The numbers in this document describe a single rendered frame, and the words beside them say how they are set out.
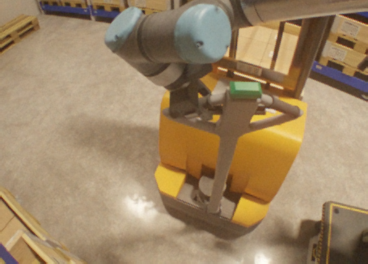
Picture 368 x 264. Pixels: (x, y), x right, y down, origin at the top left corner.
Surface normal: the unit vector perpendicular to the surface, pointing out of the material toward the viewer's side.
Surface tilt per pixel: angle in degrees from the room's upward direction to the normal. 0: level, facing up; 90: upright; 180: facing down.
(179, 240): 0
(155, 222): 0
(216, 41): 71
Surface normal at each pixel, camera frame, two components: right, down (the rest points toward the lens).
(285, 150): -0.40, 0.40
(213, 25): 0.74, 0.22
